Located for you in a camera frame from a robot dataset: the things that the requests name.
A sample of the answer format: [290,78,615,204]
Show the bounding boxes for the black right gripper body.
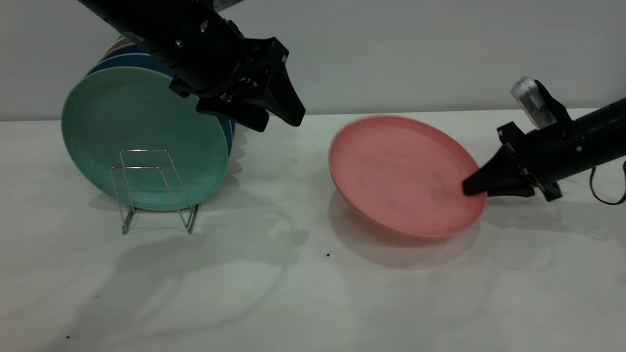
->
[497,119,590,202]

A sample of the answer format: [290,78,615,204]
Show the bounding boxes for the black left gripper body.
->
[169,19,290,102]

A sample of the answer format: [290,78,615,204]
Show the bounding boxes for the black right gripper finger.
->
[462,145,528,196]
[487,184,536,198]

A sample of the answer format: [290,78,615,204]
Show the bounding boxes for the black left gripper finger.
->
[196,97,270,133]
[244,65,307,127]

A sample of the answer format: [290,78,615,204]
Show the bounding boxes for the pink plate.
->
[329,115,488,239]

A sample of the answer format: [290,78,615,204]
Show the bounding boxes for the blue plate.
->
[87,53,236,156]

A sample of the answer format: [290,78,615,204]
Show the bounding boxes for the green plate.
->
[61,66,230,212]

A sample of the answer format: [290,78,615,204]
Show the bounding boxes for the dark purple plate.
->
[100,44,148,60]

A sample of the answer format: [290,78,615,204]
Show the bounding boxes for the beige plate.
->
[105,37,135,53]

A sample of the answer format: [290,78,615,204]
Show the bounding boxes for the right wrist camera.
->
[510,77,573,131]

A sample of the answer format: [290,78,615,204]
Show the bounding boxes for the dark cable loop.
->
[589,160,626,206]

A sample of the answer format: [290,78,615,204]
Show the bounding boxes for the metal wire plate rack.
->
[110,149,200,236]

